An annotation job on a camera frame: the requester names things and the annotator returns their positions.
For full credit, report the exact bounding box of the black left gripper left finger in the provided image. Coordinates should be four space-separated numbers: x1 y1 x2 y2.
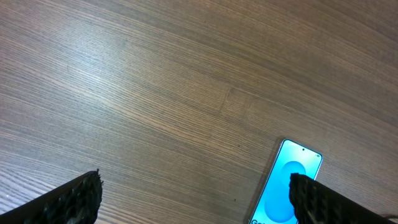
1 169 103 224

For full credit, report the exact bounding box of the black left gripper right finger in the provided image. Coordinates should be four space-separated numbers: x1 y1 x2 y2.
289 173 395 224

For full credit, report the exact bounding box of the blue smartphone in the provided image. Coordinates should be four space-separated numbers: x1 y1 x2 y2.
248 139 323 224

